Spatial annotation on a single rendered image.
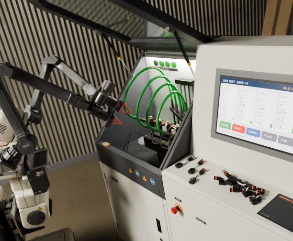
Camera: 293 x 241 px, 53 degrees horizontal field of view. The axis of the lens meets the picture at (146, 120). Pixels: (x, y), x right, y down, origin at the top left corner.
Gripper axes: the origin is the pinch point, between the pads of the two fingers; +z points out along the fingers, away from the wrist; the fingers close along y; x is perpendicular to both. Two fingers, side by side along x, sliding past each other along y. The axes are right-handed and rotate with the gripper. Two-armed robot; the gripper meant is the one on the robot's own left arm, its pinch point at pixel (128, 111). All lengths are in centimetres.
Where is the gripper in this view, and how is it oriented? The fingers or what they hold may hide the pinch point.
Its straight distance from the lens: 173.1
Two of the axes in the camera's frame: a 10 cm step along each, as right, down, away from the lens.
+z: 8.0, 4.6, 3.9
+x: -4.5, 8.8, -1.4
